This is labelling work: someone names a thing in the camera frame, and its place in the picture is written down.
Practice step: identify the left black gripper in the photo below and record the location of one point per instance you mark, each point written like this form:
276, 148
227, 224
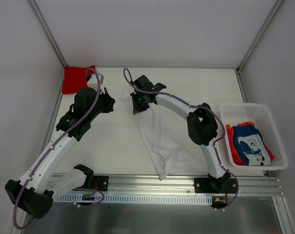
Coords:
106, 101

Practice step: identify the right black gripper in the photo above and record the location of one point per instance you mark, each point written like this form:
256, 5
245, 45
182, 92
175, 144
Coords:
137, 104

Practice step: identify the white t-shirt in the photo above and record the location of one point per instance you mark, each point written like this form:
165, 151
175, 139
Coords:
168, 156

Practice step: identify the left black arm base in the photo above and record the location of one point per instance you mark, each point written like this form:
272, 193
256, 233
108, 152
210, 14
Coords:
99, 182

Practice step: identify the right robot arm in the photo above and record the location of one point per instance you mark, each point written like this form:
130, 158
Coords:
202, 123

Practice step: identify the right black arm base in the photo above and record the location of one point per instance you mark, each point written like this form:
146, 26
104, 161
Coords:
207, 186

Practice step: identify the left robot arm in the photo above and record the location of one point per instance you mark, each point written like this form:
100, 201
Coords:
34, 192

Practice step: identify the red folded t-shirt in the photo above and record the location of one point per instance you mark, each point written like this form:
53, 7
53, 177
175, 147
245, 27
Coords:
75, 79

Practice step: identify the blue printed t-shirt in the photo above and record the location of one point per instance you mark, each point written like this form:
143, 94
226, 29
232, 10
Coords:
244, 132

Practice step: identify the white plastic laundry basket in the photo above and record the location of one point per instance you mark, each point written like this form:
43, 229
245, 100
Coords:
259, 115

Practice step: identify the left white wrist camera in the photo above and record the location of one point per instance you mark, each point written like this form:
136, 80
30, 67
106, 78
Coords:
95, 80

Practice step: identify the white slotted cable duct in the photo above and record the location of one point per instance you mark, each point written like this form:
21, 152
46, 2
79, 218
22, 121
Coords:
137, 199

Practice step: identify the aluminium mounting rail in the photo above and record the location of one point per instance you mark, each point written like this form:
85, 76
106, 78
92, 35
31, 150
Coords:
182, 185

